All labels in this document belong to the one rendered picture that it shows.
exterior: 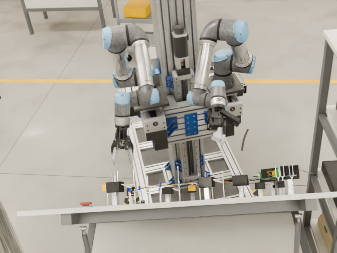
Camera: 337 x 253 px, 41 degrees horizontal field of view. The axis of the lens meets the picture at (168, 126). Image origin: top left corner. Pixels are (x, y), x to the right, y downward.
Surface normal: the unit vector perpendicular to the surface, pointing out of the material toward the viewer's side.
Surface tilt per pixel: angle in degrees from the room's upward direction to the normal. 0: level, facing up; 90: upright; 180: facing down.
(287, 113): 0
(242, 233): 0
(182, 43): 90
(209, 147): 0
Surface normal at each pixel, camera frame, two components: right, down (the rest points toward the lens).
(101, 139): -0.09, -0.80
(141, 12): -0.29, 0.59
